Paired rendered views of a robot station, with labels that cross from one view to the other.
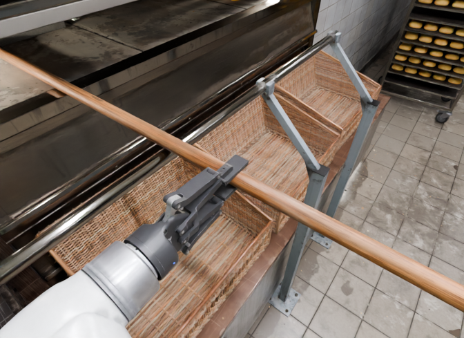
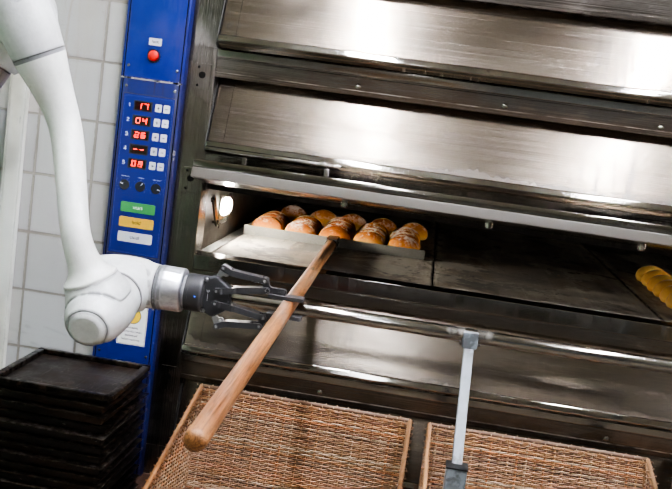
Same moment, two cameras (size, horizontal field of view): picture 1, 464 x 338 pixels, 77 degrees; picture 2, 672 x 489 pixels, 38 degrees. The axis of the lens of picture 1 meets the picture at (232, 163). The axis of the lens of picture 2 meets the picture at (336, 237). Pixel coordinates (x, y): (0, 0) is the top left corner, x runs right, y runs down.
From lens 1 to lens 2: 175 cm
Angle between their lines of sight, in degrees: 61
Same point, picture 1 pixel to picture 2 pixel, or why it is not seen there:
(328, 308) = not seen: outside the picture
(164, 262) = (190, 287)
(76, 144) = (295, 327)
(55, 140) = not seen: hidden behind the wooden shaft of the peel
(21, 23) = (286, 184)
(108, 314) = (148, 275)
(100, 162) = (301, 362)
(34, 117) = (276, 274)
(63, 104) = not seen: hidden behind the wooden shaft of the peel
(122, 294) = (161, 275)
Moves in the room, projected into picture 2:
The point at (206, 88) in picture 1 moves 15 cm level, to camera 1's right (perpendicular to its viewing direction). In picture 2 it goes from (506, 383) to (548, 403)
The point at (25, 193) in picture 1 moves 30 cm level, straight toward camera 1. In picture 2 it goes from (224, 334) to (183, 362)
